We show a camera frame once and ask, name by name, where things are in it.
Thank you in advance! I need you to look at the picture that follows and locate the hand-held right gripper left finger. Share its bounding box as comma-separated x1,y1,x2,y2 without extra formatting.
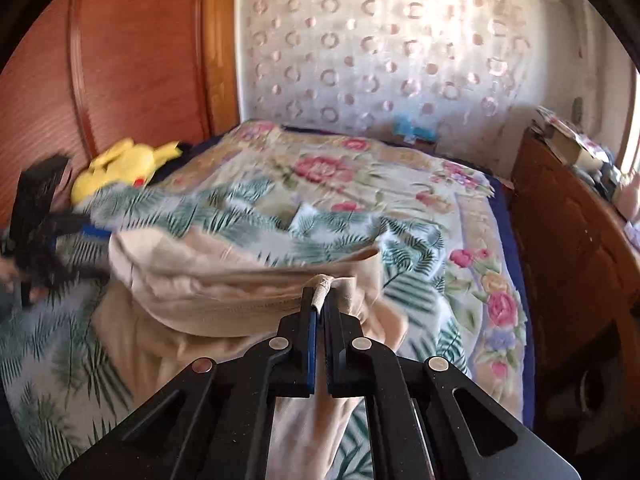
57,287,318,480

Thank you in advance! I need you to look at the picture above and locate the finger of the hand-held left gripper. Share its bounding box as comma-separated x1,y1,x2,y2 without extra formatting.
50,212,111,241
47,257,111,286

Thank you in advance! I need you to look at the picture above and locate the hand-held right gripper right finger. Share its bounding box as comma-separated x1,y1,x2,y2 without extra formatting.
322,292,581,480

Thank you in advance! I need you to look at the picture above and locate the beige printed t-shirt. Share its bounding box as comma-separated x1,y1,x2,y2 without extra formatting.
92,242,411,480

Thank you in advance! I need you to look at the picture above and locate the yellow plush toy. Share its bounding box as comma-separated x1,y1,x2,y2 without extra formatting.
70,139,183,206

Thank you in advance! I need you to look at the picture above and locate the grey palm-leaf woven mat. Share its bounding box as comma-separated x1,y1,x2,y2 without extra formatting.
0,240,471,480

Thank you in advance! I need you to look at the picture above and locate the white leaf-print cloth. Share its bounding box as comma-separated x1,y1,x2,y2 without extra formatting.
85,180,451,271

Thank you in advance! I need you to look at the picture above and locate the wooden slatted wardrobe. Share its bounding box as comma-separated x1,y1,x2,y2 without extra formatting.
0,0,241,231

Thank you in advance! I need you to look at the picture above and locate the blue box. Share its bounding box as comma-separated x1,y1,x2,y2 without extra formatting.
392,116,436,147

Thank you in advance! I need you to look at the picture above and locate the wooden cabinet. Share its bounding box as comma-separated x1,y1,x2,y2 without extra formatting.
510,127,640,411

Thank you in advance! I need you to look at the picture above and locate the dark round object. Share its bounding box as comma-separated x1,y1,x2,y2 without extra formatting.
545,355,640,456

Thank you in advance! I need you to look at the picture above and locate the sheer circle-pattern curtain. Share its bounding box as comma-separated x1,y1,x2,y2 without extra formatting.
235,0,591,181

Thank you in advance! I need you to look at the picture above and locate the cardboard box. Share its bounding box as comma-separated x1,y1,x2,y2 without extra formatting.
542,127,608,171

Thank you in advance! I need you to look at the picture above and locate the floral patterned box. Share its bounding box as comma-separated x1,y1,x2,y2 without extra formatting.
532,105,581,138

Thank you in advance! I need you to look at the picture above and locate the window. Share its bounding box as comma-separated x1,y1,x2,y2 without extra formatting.
620,60,640,176

